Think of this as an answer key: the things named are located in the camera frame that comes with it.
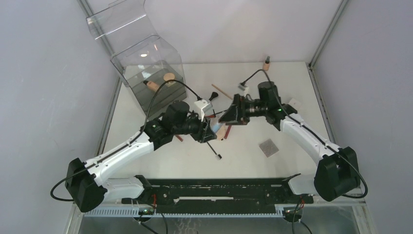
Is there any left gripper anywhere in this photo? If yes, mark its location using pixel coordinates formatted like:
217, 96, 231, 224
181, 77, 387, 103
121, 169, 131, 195
172, 110, 216, 143

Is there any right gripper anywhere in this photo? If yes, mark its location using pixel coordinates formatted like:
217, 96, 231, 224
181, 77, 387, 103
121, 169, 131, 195
219, 93, 269, 125

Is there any round beige powder puff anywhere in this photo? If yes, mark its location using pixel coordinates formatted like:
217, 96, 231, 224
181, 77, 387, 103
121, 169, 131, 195
216, 125, 227, 140

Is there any small foundation bottle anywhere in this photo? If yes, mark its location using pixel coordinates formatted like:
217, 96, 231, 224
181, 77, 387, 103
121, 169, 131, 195
262, 56, 270, 71

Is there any white cube container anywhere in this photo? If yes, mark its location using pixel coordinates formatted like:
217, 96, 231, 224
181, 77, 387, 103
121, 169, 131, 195
288, 98, 302, 111

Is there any clear acrylic organizer box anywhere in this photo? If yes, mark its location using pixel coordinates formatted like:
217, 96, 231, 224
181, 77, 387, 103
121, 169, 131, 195
86, 0, 188, 117

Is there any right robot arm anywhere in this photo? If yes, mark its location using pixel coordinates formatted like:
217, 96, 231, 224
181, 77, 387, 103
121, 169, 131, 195
219, 81, 362, 203

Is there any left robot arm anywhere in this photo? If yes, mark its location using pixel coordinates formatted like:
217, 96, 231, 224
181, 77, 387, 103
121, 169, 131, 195
65, 99, 217, 213

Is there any red lip gloss tube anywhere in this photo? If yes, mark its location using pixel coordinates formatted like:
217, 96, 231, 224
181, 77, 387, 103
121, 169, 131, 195
224, 125, 232, 139

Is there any black powder brush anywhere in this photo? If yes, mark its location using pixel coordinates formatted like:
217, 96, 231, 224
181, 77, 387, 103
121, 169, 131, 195
208, 92, 219, 102

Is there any black brow brush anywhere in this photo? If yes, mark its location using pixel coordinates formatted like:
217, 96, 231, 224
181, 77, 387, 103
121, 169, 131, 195
207, 142, 222, 160

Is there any wooden stick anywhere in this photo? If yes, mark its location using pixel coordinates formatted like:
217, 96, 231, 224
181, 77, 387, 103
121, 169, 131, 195
211, 84, 233, 100

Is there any grey square sponge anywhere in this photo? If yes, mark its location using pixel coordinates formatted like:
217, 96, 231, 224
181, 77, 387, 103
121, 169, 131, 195
259, 139, 279, 157

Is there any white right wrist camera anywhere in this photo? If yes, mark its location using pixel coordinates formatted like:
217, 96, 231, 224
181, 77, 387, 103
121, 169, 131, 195
238, 82, 249, 96

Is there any black mounting rail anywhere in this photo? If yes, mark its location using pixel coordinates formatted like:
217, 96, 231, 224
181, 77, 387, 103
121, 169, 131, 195
121, 175, 314, 215

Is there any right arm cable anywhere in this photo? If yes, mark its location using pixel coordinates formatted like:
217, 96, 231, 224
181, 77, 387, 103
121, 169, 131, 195
240, 68, 369, 199

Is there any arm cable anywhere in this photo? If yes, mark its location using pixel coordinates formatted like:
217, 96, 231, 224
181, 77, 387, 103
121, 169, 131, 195
240, 68, 369, 199
50, 79, 203, 202

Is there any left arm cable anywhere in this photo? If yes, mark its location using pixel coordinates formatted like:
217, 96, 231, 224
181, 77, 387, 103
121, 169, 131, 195
50, 79, 203, 202

